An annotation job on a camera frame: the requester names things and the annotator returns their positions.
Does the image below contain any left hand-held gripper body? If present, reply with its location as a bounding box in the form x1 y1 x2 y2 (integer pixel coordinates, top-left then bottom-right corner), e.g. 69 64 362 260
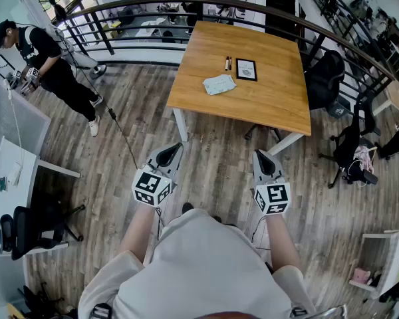
132 163 179 209

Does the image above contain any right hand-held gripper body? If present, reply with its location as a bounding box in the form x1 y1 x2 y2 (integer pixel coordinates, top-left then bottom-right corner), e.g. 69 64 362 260
253 173 291 216

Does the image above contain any white lidded wet wipe pack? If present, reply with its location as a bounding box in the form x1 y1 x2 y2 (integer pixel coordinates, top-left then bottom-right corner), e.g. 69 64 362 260
202 74 237 96

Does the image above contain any person's left forearm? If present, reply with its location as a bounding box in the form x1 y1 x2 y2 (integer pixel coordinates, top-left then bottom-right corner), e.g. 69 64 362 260
119 203 156 265

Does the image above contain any person's right forearm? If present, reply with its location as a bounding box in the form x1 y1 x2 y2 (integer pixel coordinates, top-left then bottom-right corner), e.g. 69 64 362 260
265 213 303 272

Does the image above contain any wooden table with white legs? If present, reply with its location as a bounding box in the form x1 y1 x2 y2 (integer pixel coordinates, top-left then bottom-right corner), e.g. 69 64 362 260
166 21 313 156

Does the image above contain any black office chair with headrest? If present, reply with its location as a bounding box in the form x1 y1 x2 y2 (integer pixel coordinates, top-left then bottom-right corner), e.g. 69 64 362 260
319 90 383 189

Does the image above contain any pink cloth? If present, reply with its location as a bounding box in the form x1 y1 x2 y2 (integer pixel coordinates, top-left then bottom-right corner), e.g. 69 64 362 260
352 144 376 175

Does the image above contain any person's white shirt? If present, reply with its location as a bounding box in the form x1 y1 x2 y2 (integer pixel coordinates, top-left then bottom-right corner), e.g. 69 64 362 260
78 207 317 319

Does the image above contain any black framed leaf picture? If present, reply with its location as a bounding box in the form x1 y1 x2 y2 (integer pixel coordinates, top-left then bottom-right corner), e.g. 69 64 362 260
235 58 258 82

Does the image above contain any black mesh office chair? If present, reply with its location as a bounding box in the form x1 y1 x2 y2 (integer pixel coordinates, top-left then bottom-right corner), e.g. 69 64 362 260
304 49 353 119

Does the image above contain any black coat rack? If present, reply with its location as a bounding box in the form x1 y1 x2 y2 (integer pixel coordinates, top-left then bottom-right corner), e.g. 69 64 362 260
31 0 107 79

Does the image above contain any pink box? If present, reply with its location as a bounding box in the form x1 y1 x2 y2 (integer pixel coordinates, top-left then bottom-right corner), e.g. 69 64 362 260
352 266 373 282

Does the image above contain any grey white office chair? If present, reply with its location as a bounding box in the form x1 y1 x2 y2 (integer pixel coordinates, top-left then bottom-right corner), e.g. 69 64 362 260
58 41 99 71

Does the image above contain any white power adapter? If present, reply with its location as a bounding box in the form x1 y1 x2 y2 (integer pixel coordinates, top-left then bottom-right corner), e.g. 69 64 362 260
6 162 23 187

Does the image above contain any white desk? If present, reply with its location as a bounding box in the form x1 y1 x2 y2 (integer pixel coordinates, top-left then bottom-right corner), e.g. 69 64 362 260
0 136 82 255

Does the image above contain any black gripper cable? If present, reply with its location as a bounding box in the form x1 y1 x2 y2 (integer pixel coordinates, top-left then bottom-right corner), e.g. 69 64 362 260
251 216 271 251
154 206 167 242

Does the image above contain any black floor cable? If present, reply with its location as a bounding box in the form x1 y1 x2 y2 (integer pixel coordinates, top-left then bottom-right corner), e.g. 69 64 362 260
61 38 140 171

